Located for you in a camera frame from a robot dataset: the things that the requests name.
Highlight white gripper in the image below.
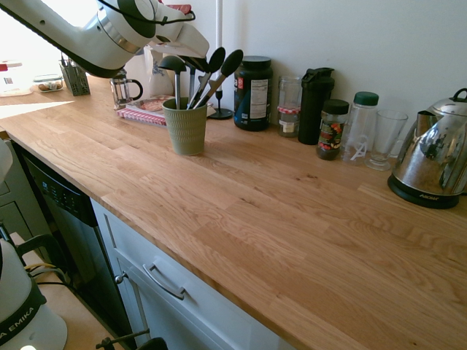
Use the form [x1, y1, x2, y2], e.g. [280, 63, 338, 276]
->
[145, 4, 211, 73]

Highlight black and steel tongs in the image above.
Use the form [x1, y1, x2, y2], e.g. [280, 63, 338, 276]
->
[186, 46, 244, 110]

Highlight black candle holder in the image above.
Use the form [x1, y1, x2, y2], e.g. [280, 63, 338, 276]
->
[209, 88, 235, 120]

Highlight green ribbed utensil holder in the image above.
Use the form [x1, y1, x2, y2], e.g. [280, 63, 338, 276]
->
[162, 96, 209, 157]

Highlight white patterned vase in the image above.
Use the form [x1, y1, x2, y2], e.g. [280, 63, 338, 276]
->
[144, 45, 174, 98]

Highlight white pitcher blue lid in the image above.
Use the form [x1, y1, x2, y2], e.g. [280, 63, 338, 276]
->
[124, 54, 150, 99]

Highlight black protein powder tub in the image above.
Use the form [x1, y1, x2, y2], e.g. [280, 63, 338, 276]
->
[233, 55, 274, 133]

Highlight red checkered book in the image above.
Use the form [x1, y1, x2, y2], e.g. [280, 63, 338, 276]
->
[116, 94, 215, 127]

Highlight glass french press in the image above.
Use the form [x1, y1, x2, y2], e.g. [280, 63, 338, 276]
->
[109, 69, 144, 111]

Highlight glass jar checkered band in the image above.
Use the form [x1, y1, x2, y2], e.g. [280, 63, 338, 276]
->
[277, 75, 303, 139]

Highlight grey-green cutlery caddy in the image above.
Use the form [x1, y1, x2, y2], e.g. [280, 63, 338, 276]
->
[58, 58, 91, 97]

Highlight black shaker bottle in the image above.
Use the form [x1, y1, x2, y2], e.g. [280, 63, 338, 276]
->
[297, 67, 336, 146]

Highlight glass food container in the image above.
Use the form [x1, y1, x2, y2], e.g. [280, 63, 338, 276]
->
[33, 74, 64, 93]

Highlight spice jar black lid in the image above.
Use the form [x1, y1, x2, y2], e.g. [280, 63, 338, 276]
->
[315, 98, 350, 162]

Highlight clear bottle green lid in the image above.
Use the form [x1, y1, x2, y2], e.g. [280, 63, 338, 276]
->
[340, 91, 380, 166]

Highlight white container red lid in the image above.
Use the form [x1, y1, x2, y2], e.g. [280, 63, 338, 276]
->
[0, 59, 34, 98]

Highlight black dishwasher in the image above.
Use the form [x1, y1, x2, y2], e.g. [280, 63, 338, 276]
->
[20, 151, 134, 346]

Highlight clear drinking glass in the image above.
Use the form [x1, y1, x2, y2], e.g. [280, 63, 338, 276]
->
[364, 109, 409, 172]

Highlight light blue cabinet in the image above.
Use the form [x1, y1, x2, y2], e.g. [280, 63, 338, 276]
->
[90, 198, 296, 350]

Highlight steel electric kettle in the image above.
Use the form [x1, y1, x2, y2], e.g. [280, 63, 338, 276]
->
[387, 87, 467, 210]

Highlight black ladle steel handle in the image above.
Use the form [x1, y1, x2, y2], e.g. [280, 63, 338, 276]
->
[157, 55, 188, 110]

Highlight black utensil steel handle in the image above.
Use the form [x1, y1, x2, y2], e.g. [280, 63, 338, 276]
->
[184, 67, 198, 109]

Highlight white wall pipe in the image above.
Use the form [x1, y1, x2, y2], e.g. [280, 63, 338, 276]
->
[215, 0, 225, 50]

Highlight silver drawer handle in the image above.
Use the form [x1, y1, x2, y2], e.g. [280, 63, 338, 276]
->
[142, 262, 188, 301]

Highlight yellow cable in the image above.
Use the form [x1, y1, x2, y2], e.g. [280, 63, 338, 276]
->
[24, 260, 56, 280]

